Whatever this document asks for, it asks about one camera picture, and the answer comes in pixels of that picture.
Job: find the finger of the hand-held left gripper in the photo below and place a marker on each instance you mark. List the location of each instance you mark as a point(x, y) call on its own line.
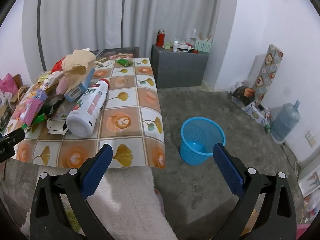
point(15, 135)

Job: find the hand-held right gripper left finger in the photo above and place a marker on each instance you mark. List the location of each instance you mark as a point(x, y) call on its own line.
point(97, 172)

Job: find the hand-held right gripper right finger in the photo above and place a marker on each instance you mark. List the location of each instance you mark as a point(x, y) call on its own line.
point(230, 175)

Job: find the large green snack bag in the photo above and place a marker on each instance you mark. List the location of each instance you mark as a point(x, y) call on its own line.
point(38, 118)

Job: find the blue plastic waste basket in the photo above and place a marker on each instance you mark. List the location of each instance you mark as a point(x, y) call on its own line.
point(192, 152)

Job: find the white milk bottle red cap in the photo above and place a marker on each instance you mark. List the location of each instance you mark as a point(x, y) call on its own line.
point(85, 115)

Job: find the blue cardboard box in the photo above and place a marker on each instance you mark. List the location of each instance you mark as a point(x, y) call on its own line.
point(80, 88)

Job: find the pink snack packet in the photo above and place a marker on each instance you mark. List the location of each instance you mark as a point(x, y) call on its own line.
point(31, 110)

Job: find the white fluffy blanket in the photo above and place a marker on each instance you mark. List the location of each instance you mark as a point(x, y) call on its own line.
point(130, 205)

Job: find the purple snack packet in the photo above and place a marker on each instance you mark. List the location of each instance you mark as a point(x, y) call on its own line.
point(38, 95)

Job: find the pink plastic bag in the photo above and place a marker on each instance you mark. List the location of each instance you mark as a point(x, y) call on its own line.
point(7, 85)

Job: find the tile patterned tablecloth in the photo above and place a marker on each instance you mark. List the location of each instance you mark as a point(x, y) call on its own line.
point(125, 100)

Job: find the blue water jug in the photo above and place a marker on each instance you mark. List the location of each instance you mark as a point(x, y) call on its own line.
point(285, 120)

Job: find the red snack packet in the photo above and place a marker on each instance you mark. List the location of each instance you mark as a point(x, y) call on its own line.
point(57, 65)

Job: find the orange printed box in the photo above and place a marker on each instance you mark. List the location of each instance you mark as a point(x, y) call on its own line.
point(243, 93)

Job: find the crumpled brown paper bag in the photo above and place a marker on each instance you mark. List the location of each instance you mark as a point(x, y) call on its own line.
point(75, 65)

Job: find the patterned gift box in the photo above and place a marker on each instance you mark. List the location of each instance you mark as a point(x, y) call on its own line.
point(268, 72)

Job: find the wrapped cake packet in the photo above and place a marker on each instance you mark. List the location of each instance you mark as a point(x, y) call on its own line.
point(105, 61)

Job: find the small green snack packet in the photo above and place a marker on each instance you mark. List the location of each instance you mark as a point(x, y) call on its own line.
point(123, 62)

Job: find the grey cabinet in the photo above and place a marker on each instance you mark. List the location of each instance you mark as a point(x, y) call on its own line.
point(180, 67)

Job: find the orange snack box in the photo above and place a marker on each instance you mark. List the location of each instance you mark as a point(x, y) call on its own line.
point(121, 55)

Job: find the dark table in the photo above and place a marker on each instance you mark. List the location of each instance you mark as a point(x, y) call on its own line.
point(130, 51)

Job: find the green desk holder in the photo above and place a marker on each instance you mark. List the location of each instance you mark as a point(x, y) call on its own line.
point(202, 46)

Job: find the grey curtain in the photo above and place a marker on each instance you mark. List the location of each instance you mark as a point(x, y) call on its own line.
point(87, 17)

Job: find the small white bottle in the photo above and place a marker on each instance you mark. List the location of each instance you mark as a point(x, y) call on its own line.
point(175, 46)

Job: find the white plastic bag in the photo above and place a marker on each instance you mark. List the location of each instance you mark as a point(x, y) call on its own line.
point(193, 37)

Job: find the red thermos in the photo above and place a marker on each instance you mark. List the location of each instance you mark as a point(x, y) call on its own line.
point(160, 38)

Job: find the wall socket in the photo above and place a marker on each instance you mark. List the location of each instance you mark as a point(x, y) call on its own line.
point(310, 138)

